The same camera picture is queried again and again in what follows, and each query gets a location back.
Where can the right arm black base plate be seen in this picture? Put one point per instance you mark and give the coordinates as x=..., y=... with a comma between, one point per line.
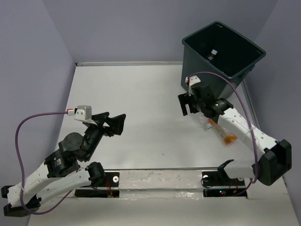
x=215, y=184

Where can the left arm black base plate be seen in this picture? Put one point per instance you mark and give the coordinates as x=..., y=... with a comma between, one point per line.
x=109, y=188

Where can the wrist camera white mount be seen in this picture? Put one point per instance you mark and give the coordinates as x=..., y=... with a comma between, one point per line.
x=82, y=113
x=190, y=81

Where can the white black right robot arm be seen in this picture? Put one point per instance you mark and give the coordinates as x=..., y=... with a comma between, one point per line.
x=272, y=158

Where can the orange liquid bottle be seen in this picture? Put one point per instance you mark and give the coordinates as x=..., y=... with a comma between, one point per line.
x=227, y=136

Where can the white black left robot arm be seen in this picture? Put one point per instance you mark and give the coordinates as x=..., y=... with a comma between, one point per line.
x=60, y=172

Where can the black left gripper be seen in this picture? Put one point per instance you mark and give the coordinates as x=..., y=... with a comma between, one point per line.
x=117, y=123

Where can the clear bottle white cap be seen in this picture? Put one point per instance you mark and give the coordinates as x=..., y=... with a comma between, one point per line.
x=212, y=55

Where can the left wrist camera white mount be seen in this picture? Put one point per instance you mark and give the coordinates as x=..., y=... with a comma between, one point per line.
x=82, y=113

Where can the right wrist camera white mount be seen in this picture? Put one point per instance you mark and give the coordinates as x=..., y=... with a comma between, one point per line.
x=190, y=81

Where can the dark green plastic bin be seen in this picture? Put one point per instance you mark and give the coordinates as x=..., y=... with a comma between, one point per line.
x=236, y=57

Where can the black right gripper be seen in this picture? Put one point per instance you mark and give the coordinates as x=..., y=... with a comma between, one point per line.
x=185, y=98

